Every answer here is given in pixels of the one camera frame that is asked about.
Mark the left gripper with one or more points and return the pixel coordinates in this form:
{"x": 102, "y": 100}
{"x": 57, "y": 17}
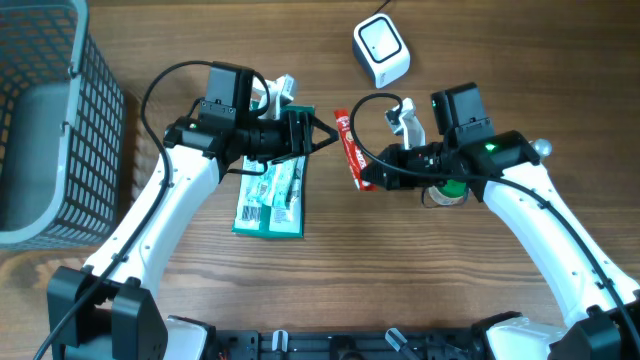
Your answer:
{"x": 293, "y": 137}

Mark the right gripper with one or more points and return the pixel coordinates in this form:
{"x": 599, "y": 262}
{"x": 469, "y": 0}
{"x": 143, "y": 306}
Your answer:
{"x": 394, "y": 181}

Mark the red coffee stick sachet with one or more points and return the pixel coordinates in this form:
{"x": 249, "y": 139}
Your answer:
{"x": 354, "y": 155}

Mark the green lidded cup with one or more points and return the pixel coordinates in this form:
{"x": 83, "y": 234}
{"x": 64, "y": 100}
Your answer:
{"x": 450, "y": 194}

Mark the teal snack packet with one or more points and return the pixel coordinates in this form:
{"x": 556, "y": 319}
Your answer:
{"x": 273, "y": 187}

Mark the green sponge package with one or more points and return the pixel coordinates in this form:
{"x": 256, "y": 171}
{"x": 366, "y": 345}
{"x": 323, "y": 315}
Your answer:
{"x": 262, "y": 221}

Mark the yellow dish soap bottle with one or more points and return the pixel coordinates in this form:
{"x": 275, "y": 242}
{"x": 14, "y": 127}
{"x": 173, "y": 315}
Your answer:
{"x": 542, "y": 147}

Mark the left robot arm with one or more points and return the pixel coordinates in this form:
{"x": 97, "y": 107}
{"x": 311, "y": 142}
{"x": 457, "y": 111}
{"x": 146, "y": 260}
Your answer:
{"x": 107, "y": 309}

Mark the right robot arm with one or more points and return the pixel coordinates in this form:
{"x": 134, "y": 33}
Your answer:
{"x": 599, "y": 302}

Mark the white barcode scanner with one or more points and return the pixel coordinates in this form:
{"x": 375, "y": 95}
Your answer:
{"x": 380, "y": 50}

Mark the grey plastic mesh basket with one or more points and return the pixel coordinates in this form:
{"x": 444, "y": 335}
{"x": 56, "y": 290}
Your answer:
{"x": 63, "y": 122}

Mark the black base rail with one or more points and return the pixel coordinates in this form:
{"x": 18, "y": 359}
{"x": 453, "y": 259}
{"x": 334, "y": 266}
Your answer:
{"x": 447, "y": 343}

